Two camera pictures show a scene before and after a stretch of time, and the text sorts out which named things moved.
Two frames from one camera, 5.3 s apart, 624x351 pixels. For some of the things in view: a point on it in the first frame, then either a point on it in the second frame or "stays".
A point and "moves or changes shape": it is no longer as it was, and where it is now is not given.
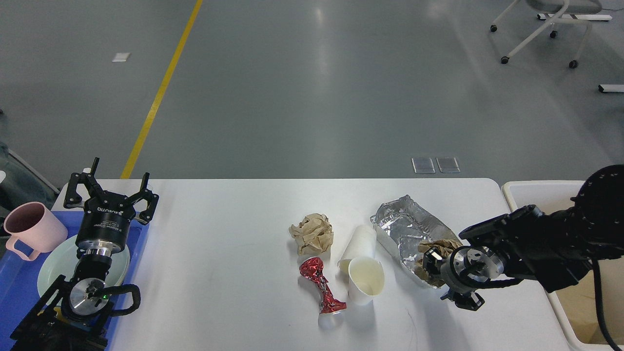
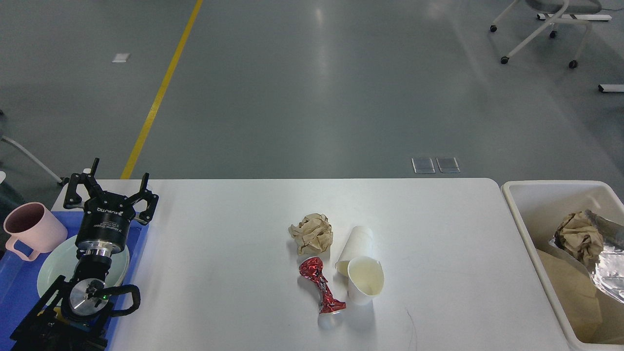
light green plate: [59, 260] stays
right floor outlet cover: [448, 164] stays
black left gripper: [105, 225] stays
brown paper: [441, 247] moves or changes shape
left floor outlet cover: [423, 165] stays
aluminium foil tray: [401, 224] -> [609, 271]
